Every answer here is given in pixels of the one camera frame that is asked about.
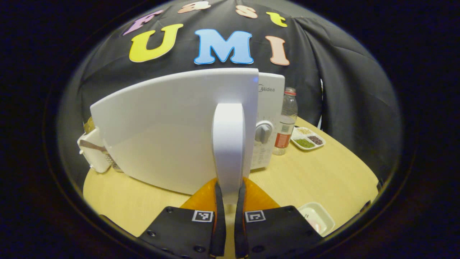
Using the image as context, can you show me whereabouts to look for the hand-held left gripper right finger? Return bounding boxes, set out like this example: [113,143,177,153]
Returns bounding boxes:
[234,176,324,259]

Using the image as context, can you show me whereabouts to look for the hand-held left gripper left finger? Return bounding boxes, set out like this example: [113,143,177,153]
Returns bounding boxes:
[138,177,227,259]

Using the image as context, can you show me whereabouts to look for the white microwave oven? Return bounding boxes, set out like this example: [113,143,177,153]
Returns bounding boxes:
[90,68,285,205]

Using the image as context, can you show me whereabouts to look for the pale square plate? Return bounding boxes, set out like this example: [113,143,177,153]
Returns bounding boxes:
[298,202,336,237]

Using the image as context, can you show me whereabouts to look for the white divided dish with beans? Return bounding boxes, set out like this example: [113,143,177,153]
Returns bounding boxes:
[290,126,326,151]

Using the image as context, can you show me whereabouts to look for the clear plastic bottle red label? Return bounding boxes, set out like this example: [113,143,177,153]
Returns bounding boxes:
[273,87,298,156]

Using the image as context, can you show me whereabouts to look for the white toaster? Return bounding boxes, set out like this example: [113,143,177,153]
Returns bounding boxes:
[77,127,112,174]

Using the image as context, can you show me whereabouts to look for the black backdrop cloth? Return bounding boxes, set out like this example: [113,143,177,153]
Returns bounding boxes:
[57,0,402,180]

